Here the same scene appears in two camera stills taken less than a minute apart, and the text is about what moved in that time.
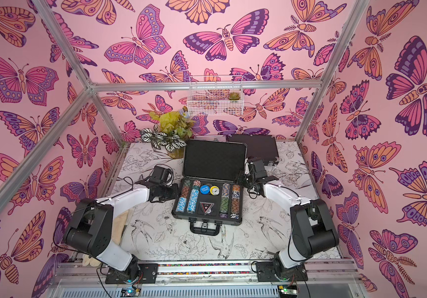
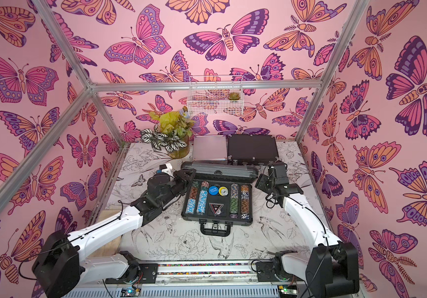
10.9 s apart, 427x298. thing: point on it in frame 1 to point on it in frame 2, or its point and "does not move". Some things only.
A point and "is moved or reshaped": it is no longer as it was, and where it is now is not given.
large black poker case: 210,193 is moved or reshaped
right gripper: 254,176 to 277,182
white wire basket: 215,95 does not move
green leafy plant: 173,121 does not move
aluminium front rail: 342,272 does not move
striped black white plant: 171,141 does not move
